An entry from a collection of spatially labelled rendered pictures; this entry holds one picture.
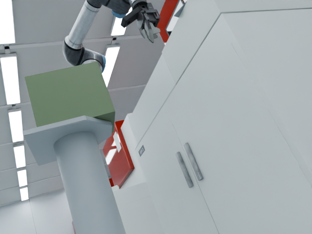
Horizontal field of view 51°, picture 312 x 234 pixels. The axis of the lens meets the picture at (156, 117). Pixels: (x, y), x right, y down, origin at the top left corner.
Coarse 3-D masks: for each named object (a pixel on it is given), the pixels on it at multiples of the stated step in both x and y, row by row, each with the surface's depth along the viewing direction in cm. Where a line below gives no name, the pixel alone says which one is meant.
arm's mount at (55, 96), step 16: (96, 64) 128; (32, 80) 121; (48, 80) 122; (64, 80) 123; (80, 80) 124; (96, 80) 125; (32, 96) 118; (48, 96) 119; (64, 96) 120; (80, 96) 121; (96, 96) 122; (48, 112) 116; (64, 112) 117; (80, 112) 118; (96, 112) 119; (112, 112) 120; (112, 128) 133
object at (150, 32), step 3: (144, 24) 140; (150, 24) 140; (144, 27) 140; (147, 27) 138; (153, 27) 140; (147, 30) 138; (150, 30) 137; (153, 30) 139; (156, 30) 140; (159, 30) 140; (147, 33) 139; (150, 33) 137; (153, 33) 138; (156, 33) 139; (150, 36) 138; (153, 36) 138; (150, 39) 138; (153, 39) 138; (153, 42) 138
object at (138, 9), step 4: (136, 8) 142; (140, 8) 143; (132, 12) 140; (136, 12) 141; (124, 16) 138; (128, 16) 139; (132, 16) 140; (136, 16) 143; (124, 20) 137; (128, 20) 138; (132, 20) 143; (124, 24) 139; (128, 24) 140
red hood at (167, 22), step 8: (168, 0) 223; (176, 0) 213; (184, 0) 205; (168, 8) 224; (176, 8) 214; (160, 16) 236; (168, 16) 226; (160, 24) 238; (168, 24) 227; (160, 32) 241; (168, 32) 229
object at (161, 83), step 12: (156, 72) 130; (168, 72) 121; (156, 84) 132; (168, 84) 123; (144, 96) 145; (156, 96) 134; (144, 108) 147; (156, 108) 136; (132, 120) 163; (144, 120) 150; (144, 132) 152
